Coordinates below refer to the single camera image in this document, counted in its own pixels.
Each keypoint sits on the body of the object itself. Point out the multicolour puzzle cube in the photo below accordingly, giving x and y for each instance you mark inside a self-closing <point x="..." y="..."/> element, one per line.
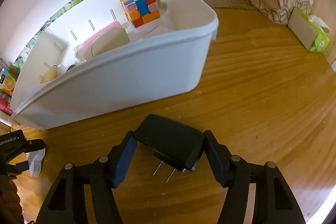
<point x="140" y="7"/>

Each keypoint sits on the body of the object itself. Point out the yellow orange printed packet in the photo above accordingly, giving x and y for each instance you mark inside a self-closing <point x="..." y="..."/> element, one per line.
<point x="8" y="81"/>

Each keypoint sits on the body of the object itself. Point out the white plastic storage bin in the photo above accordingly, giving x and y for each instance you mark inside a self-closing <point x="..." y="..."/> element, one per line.
<point x="131" y="77"/>

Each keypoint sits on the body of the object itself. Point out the person's left hand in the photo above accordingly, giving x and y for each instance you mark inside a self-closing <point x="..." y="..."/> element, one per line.
<point x="9" y="205"/>

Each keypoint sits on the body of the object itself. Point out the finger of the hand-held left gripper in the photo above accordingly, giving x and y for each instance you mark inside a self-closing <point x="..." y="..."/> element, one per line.
<point x="35" y="145"/>
<point x="17" y="168"/>

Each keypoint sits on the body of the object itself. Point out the clear plastic box with label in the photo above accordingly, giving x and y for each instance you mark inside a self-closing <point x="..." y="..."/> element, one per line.
<point x="36" y="163"/>

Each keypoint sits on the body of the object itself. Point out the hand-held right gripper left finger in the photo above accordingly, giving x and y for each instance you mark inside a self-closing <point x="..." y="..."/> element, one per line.
<point x="123" y="158"/>

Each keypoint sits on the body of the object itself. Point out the beige power adapter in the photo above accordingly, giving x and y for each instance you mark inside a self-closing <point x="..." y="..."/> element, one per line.
<point x="110" y="43"/>

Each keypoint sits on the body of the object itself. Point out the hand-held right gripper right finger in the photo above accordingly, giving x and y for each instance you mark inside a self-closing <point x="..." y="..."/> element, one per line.
<point x="214" y="158"/>

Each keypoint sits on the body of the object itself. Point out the round beige compact case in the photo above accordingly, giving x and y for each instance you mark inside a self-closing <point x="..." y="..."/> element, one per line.
<point x="50" y="74"/>

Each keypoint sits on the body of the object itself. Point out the green tissue pack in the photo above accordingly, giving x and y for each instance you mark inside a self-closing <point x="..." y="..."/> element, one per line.
<point x="312" y="35"/>

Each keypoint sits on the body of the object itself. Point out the black power adapter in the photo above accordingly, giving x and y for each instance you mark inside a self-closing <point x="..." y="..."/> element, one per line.
<point x="170" y="140"/>

